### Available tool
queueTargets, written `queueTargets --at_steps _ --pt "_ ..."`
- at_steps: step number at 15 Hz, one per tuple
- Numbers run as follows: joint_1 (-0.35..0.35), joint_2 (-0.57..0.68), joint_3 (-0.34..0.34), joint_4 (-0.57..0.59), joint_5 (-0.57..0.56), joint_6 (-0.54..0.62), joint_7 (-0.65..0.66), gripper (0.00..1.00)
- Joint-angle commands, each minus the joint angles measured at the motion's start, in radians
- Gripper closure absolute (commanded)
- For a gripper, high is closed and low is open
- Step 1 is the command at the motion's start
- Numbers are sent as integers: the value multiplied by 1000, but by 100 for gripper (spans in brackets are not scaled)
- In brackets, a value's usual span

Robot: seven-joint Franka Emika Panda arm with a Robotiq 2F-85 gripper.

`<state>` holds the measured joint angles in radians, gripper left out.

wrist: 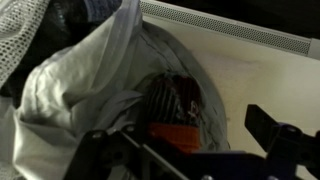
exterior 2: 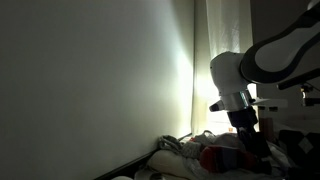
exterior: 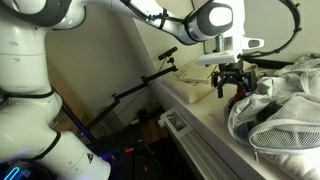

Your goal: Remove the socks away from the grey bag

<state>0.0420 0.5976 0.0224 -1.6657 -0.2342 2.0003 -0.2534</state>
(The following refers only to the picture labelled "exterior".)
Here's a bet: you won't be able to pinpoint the black bar camera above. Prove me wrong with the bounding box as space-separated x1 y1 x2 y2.
157 45 179 61

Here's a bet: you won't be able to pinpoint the white slatted panel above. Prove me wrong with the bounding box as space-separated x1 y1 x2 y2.
166 128 241 180

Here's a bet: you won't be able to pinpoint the red brown cloth item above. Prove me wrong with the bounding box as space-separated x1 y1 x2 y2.
229 87 248 109

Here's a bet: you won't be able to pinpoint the framed black and white photo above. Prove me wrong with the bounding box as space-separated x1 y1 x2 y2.
159 108 194 139

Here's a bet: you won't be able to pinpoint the cream paper booklet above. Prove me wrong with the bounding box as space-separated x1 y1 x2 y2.
178 64 218 84

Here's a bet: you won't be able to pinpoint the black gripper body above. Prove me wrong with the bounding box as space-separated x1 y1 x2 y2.
216 63 250 83

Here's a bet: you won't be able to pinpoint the white wrist camera mount plate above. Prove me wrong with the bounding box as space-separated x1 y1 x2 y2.
195 49 243 67

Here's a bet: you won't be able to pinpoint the black articulated camera stand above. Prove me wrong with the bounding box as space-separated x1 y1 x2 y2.
62 56 179 146

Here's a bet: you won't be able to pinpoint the grey mesh laundry bag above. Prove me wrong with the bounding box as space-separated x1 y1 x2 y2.
227 69 320 156

